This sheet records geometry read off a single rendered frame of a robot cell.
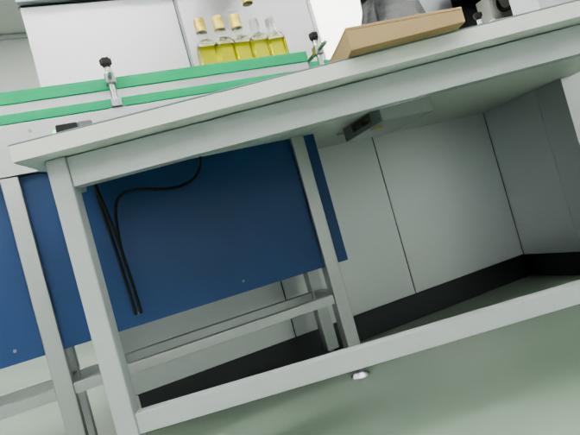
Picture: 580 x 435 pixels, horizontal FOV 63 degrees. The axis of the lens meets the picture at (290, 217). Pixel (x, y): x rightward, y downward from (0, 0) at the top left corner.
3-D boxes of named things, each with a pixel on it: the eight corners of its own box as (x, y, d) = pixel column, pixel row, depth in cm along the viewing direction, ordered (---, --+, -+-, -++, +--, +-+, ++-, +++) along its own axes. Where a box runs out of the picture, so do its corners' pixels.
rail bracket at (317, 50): (314, 85, 153) (304, 48, 153) (336, 64, 137) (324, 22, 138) (305, 87, 152) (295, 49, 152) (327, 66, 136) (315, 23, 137)
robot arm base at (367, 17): (442, 19, 95) (432, -30, 94) (368, 34, 94) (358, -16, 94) (419, 45, 110) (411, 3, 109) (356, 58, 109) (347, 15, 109)
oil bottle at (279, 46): (294, 97, 158) (278, 35, 159) (300, 91, 153) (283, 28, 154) (279, 99, 156) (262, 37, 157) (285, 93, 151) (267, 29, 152)
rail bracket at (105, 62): (126, 109, 124) (112, 59, 124) (126, 99, 117) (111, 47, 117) (110, 111, 122) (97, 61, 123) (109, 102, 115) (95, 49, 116)
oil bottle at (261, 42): (279, 99, 156) (261, 37, 156) (285, 93, 151) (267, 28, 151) (263, 102, 154) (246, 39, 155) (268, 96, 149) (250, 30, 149)
